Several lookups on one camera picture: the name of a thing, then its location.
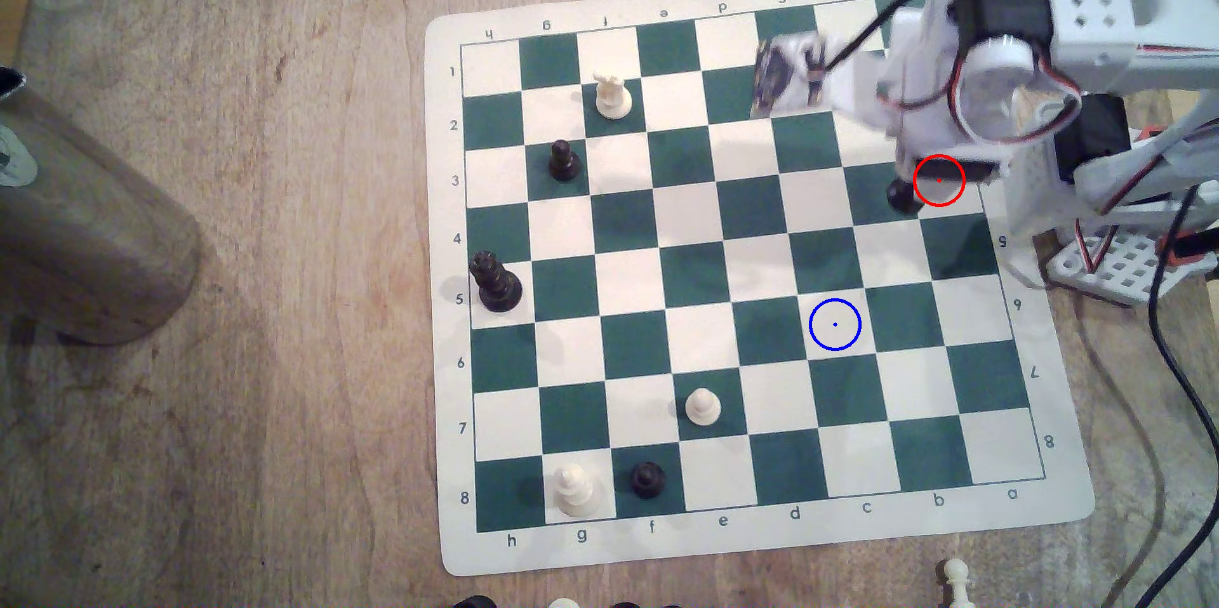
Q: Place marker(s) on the black queen chess piece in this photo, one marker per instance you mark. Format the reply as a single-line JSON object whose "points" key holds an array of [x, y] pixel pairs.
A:
{"points": [[500, 290]]}

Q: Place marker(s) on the orange black clamp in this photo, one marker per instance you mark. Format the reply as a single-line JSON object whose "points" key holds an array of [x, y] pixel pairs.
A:
{"points": [[1190, 246]]}

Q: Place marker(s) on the white pawn chess piece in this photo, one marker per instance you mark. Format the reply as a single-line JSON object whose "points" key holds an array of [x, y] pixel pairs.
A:
{"points": [[956, 581], [703, 409]]}

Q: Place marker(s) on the white knight chess piece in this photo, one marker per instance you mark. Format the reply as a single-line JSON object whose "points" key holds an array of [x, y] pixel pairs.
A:
{"points": [[614, 100]]}

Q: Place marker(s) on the white rook chess piece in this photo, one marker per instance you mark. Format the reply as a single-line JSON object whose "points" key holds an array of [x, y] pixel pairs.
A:
{"points": [[575, 491]]}

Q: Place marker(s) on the black pawn chess piece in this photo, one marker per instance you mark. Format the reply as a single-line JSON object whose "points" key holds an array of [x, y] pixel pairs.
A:
{"points": [[565, 165], [901, 198], [649, 480]]}

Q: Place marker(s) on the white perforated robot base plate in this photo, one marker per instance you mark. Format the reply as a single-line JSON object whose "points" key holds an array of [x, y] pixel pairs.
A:
{"points": [[1129, 275]]}

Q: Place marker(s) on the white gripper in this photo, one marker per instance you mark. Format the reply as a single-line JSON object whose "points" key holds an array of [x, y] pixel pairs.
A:
{"points": [[962, 176]]}

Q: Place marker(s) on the green white chess board mat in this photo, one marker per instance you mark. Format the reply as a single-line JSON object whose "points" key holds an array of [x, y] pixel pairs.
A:
{"points": [[667, 208]]}

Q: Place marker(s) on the small gripper camera board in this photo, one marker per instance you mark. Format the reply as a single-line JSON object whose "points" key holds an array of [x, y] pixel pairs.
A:
{"points": [[786, 75]]}

